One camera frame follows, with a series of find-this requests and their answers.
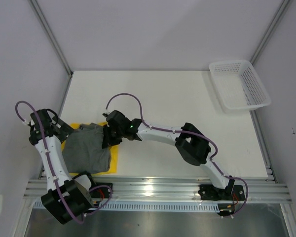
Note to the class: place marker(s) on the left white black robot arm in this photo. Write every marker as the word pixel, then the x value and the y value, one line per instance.
pixel 67 197

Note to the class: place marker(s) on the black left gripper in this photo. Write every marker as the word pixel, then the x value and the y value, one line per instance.
pixel 64 130

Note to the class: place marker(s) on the right aluminium frame post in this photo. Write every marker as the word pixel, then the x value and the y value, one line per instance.
pixel 272 26

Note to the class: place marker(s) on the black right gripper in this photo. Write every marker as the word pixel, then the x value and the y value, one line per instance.
pixel 108 140

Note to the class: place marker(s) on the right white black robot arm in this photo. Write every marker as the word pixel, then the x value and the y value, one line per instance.
pixel 192 145

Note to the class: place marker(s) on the white plastic basket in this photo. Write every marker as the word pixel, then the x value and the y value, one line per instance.
pixel 238 86

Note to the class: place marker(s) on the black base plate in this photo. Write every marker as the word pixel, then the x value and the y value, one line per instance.
pixel 102 192
pixel 209 192

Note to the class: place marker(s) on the left aluminium frame post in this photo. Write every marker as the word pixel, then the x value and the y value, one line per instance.
pixel 34 4

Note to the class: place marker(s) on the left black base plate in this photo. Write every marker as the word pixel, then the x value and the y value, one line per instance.
pixel 102 192

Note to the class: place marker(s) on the aluminium mounting rail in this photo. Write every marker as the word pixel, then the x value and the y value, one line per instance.
pixel 185 189

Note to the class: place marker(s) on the white slotted cable duct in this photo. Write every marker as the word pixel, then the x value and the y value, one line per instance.
pixel 161 206

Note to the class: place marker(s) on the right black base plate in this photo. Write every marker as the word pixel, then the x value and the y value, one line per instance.
pixel 209 192

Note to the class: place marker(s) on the yellow shorts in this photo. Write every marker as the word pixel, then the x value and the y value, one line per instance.
pixel 113 158

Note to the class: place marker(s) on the grey shorts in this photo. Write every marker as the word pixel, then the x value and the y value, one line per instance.
pixel 88 150

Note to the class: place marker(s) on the aluminium frame post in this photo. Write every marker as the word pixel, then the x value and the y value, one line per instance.
pixel 272 26
pixel 34 4

